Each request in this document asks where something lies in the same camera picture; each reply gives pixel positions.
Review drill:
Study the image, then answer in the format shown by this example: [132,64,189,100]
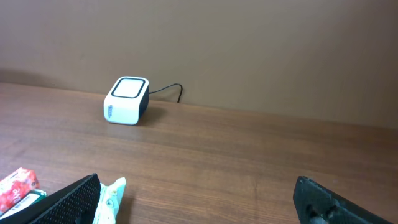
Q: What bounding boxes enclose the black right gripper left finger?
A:
[1,174,101,224]

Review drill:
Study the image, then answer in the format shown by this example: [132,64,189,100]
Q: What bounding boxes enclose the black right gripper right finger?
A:
[293,176,391,224]

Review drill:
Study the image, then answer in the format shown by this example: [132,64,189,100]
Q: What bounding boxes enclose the light blue wet wipes pack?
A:
[93,177,126,224]

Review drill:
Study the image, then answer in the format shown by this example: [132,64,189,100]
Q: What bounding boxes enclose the green white gum box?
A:
[1,189,47,219]

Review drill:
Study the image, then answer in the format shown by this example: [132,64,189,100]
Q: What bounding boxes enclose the orange red small box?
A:
[1,167,40,215]

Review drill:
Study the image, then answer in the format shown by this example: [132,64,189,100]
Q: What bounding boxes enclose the white barcode scanner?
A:
[103,76,149,126]

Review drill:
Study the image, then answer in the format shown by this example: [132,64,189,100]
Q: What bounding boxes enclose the black scanner cable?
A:
[148,83,183,104]

